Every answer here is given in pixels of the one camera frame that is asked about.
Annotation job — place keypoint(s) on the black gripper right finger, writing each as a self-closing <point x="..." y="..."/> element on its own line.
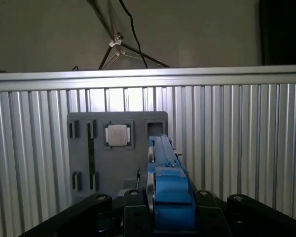
<point x="207" y="212"/>

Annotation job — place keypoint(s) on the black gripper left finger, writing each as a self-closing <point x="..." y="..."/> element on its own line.
<point x="135" y="212"/>

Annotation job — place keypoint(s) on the hard disk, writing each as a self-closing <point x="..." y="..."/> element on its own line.
<point x="172" y="197"/>

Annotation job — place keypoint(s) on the grey plastic parts rack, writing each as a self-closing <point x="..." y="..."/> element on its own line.
<point x="118" y="163"/>

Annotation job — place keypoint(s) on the dark green RAM stick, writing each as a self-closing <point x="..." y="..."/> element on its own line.
<point x="90" y="158"/>

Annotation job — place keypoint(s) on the silver CPU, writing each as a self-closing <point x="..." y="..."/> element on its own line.
<point x="118" y="135"/>

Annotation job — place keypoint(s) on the dark black panel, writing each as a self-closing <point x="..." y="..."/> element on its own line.
<point x="283" y="29"/>

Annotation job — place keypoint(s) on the thin legged camera tripod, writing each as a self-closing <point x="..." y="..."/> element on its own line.
<point x="113" y="42"/>

